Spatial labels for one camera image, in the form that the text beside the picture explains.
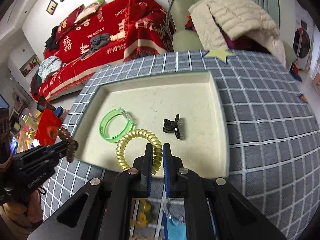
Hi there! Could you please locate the brown spiral hair tie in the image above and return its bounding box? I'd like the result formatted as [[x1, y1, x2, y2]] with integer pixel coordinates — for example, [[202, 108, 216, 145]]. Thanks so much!
[[57, 127, 79, 163]]

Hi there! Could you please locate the yellow spiral hair tie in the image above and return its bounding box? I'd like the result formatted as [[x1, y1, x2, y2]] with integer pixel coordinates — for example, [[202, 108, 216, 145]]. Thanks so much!
[[115, 128, 164, 176]]

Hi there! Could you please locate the green jewelry tray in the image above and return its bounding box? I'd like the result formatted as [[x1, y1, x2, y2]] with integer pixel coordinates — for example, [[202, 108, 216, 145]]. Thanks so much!
[[74, 72, 229, 178]]

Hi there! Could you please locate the person's left hand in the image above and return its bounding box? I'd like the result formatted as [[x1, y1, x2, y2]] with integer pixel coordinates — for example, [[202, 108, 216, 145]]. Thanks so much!
[[1, 190, 43, 228]]

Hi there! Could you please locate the red gift bag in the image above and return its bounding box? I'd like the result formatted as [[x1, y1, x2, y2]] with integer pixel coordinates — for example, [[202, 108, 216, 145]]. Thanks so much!
[[35, 108, 62, 146]]

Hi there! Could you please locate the black hair claw clip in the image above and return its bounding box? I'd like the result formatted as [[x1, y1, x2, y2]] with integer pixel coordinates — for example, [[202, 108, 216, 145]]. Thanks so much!
[[163, 114, 184, 140]]

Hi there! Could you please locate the light blue folded cloth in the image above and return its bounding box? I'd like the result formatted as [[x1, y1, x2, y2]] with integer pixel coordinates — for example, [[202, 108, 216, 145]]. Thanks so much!
[[38, 56, 63, 83]]

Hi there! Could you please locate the black garment on sofa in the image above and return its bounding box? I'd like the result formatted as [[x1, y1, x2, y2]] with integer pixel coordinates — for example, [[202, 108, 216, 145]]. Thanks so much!
[[45, 25, 59, 51]]

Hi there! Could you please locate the grey crumpled garment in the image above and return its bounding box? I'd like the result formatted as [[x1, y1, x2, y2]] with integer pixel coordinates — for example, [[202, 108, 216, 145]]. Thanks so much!
[[83, 33, 111, 56]]

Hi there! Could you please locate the red patterned pillow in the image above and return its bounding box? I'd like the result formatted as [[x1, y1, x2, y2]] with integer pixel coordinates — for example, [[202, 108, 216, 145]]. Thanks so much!
[[55, 4, 85, 42]]

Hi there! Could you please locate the red sofa cover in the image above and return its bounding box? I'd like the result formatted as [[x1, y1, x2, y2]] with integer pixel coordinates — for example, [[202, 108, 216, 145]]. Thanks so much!
[[30, 0, 172, 101]]

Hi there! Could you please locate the small framed picture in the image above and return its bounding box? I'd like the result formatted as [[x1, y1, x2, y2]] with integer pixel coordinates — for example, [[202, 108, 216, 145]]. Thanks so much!
[[46, 0, 58, 15]]

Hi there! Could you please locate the printed face pillow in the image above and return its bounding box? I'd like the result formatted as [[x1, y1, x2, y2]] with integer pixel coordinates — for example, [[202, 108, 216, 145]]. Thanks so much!
[[74, 0, 105, 24]]

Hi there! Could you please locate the beige down jacket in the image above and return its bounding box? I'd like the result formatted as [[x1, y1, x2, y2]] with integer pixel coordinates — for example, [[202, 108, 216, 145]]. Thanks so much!
[[189, 0, 286, 66]]

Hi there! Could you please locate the green armchair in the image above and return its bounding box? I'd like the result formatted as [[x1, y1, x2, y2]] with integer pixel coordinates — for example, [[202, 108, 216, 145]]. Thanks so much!
[[168, 0, 296, 68]]

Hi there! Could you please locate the grey flexible phone stand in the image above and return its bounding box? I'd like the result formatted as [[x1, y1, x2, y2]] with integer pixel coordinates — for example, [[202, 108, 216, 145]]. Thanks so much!
[[165, 0, 175, 41]]

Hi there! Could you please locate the green translucent bracelet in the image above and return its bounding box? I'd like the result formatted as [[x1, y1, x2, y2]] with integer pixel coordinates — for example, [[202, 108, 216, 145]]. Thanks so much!
[[99, 107, 136, 144]]

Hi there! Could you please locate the yellow flower keychain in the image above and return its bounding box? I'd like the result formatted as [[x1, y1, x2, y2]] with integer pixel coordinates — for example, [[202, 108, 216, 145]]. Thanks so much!
[[130, 198, 152, 228]]

